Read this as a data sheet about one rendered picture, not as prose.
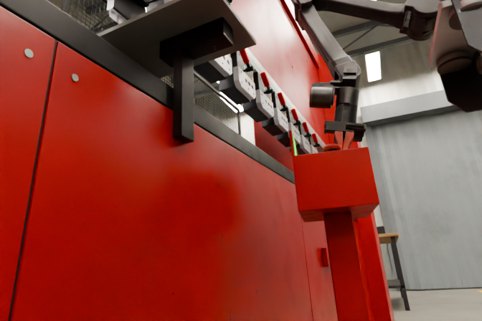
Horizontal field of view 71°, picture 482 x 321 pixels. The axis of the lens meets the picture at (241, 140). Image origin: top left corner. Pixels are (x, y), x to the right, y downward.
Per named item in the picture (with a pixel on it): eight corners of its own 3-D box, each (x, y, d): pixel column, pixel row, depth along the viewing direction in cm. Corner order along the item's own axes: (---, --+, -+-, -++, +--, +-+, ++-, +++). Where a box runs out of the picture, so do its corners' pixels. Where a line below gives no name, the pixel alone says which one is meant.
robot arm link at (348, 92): (360, 83, 89) (358, 93, 94) (333, 82, 91) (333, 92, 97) (358, 107, 87) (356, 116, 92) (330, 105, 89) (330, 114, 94)
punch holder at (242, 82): (239, 84, 122) (237, 45, 128) (218, 90, 125) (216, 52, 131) (256, 100, 134) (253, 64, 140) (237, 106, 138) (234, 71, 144)
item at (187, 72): (227, 123, 55) (222, 16, 63) (156, 141, 61) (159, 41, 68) (239, 131, 58) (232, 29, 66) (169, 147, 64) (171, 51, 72)
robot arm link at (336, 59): (307, -12, 116) (308, 16, 124) (291, -6, 116) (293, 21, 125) (365, 68, 90) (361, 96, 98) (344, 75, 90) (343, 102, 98)
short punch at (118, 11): (112, 14, 73) (115, -19, 77) (105, 18, 74) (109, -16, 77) (144, 40, 82) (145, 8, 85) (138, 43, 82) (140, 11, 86)
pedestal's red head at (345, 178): (379, 203, 67) (363, 120, 73) (298, 211, 70) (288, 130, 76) (368, 216, 85) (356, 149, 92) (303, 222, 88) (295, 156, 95)
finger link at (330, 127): (321, 164, 91) (325, 131, 94) (349, 168, 89) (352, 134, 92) (321, 157, 84) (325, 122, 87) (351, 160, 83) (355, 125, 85)
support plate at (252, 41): (212, -14, 56) (212, -19, 56) (95, 38, 66) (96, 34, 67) (257, 44, 71) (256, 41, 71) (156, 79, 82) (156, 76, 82)
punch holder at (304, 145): (303, 147, 189) (300, 120, 195) (289, 150, 193) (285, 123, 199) (310, 154, 202) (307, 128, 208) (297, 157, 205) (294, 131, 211)
